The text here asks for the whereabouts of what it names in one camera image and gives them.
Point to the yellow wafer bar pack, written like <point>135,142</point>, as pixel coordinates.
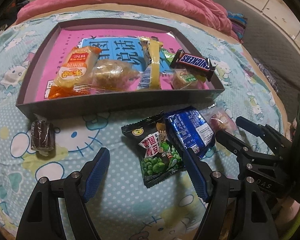
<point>150,78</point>

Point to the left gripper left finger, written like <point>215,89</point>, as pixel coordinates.
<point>41,218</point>

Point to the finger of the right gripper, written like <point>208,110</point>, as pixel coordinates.
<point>271,137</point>
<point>239,148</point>

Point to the blue Oreo cookie pack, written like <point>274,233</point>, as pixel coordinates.
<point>189,128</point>

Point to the grey padded headboard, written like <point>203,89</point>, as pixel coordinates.
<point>267,44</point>

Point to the brown chocolate cake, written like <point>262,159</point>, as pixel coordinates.
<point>42,137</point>

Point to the clear red candy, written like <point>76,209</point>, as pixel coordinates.
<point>220,118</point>

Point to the clear wrapped round pastry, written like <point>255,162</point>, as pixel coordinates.
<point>113,75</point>

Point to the orange rice cracker pack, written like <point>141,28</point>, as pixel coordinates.
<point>75,69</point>

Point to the black orange bag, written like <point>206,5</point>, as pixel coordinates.
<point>9,16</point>

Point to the green label wrapped cake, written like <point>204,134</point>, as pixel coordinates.
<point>184,79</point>

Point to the black green peas packet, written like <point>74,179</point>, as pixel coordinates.
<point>160,157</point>

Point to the Snickers bar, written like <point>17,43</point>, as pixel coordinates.
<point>202,65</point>

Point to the dark cardboard box tray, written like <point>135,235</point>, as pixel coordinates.
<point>112,101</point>

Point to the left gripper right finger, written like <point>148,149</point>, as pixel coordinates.
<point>252,218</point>

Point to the pink quilt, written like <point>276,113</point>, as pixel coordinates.
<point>206,12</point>

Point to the pink blue picture book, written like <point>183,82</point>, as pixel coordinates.
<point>118,44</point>

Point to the Hello Kitty teal sheet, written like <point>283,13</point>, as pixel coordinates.
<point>123,207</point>

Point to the colourful striped pillow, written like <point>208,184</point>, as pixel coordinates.
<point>239,23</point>

